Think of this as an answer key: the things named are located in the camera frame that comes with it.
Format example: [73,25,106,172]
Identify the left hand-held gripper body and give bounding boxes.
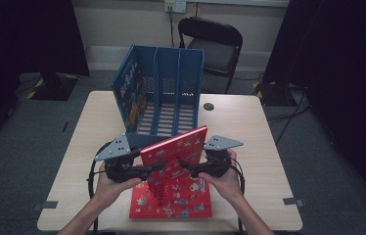
[94,133,153,184]

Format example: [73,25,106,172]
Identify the black floor cable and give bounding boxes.
[265,87,312,146]

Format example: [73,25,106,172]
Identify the blue picture book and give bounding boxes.
[114,57,148,134]

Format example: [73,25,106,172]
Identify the black curtain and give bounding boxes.
[0,0,91,155]
[262,0,366,216]

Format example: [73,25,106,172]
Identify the black socket cable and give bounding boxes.
[168,6,176,48]

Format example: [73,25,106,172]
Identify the red picture book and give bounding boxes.
[139,125,208,194]
[128,174,213,219]

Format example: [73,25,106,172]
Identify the black stand base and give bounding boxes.
[252,81,297,107]
[25,71,79,102]

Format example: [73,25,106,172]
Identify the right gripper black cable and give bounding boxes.
[229,156,248,235]

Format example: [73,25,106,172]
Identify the black folding chair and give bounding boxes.
[177,17,244,95]

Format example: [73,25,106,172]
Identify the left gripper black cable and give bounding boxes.
[87,140,115,235]

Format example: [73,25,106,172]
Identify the person's left hand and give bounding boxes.
[93,163,143,206]

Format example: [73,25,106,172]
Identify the person's right hand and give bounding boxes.
[198,149,244,204]

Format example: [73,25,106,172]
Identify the white wall socket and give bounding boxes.
[163,0,188,14]

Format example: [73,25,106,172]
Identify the grey tape strip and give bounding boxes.
[283,197,304,208]
[32,200,59,212]

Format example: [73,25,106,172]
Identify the blue file rack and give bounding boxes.
[112,44,205,151]

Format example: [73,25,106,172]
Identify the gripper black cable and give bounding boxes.
[229,156,248,235]
[87,140,115,235]

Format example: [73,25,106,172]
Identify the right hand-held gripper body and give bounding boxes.
[200,134,245,179]

